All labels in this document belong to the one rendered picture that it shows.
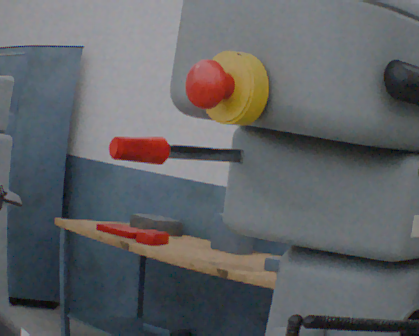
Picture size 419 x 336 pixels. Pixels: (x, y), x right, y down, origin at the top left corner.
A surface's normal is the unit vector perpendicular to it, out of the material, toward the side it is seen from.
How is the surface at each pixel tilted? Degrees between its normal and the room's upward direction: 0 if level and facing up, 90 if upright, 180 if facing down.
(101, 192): 90
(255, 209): 90
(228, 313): 90
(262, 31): 90
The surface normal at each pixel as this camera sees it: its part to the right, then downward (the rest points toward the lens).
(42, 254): 0.66, 0.12
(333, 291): -0.74, -0.04
